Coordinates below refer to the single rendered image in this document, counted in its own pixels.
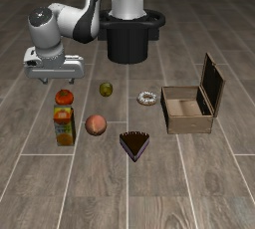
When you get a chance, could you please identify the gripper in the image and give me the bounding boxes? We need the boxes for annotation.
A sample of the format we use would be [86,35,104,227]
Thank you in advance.
[23,46,86,86]

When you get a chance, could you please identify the red tomato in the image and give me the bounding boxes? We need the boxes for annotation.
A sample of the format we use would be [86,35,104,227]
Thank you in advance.
[54,89,75,107]

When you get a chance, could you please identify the wooden box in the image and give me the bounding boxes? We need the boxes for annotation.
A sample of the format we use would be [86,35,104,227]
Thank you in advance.
[160,85,215,135]

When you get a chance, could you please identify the open wooden box lid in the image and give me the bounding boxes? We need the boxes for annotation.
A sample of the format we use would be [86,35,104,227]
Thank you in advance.
[196,52,226,118]

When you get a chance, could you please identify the orange juice carton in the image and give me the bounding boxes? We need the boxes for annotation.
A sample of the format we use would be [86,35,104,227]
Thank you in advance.
[53,105,77,147]

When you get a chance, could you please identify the green olive fruit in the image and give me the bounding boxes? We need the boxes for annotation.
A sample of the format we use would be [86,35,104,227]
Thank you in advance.
[99,82,114,98]

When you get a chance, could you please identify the pink peach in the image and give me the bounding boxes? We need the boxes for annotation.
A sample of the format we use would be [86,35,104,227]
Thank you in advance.
[84,114,108,136]

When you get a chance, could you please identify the white sprinkled donut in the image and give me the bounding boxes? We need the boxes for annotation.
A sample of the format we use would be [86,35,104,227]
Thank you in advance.
[136,90,157,107]

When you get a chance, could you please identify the chocolate cake wedge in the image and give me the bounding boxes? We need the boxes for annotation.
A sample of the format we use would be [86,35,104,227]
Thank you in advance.
[119,130,150,163]

